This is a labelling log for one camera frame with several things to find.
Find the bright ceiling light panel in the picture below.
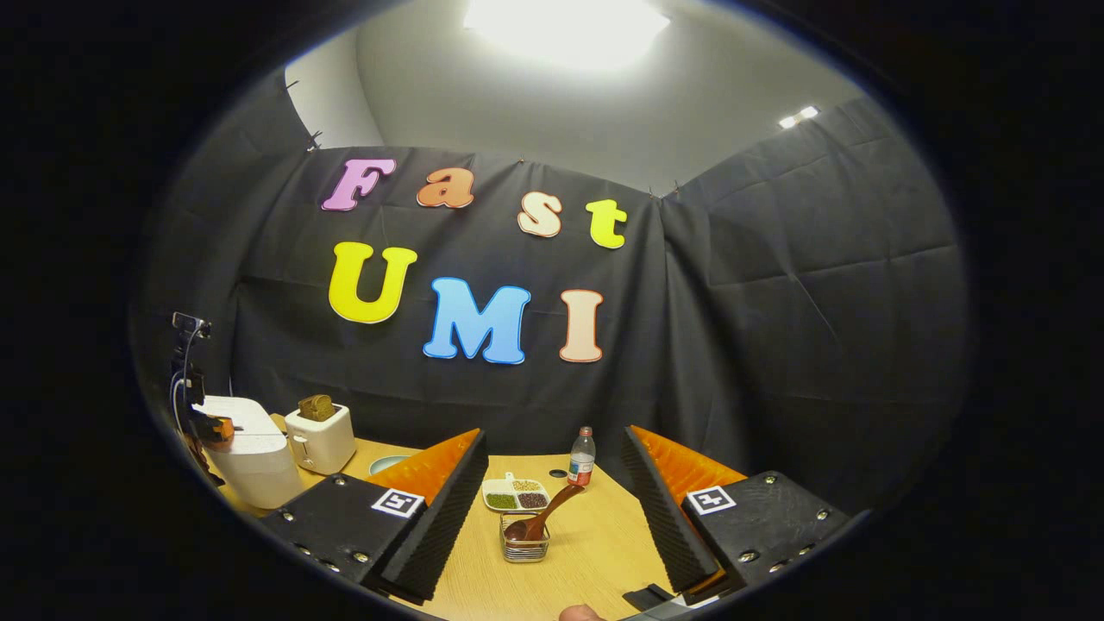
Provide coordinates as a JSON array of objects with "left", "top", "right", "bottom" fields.
[{"left": 463, "top": 0, "right": 672, "bottom": 72}]

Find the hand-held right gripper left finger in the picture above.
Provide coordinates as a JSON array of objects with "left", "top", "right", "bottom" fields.
[{"left": 259, "top": 428, "right": 491, "bottom": 605}]

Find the brown wooden spoon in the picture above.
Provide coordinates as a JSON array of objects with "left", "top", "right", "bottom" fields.
[{"left": 504, "top": 483, "right": 586, "bottom": 543}]

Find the white rice cooker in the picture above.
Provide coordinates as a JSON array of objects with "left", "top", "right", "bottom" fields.
[{"left": 194, "top": 395, "right": 304, "bottom": 510}]

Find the clear wire chopstick holder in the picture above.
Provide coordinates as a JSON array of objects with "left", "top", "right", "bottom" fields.
[{"left": 499, "top": 513, "right": 551, "bottom": 564}]

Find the clear plastic water bottle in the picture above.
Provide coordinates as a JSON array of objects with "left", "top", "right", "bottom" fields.
[{"left": 568, "top": 426, "right": 597, "bottom": 486}]

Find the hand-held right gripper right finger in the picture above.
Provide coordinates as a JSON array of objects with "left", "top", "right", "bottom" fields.
[{"left": 623, "top": 424, "right": 863, "bottom": 606}]

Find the white divided grain dish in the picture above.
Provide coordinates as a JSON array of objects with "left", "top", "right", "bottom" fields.
[{"left": 481, "top": 472, "right": 551, "bottom": 513}]

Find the white toaster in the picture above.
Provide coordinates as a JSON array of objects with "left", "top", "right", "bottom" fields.
[{"left": 285, "top": 402, "right": 357, "bottom": 476}]

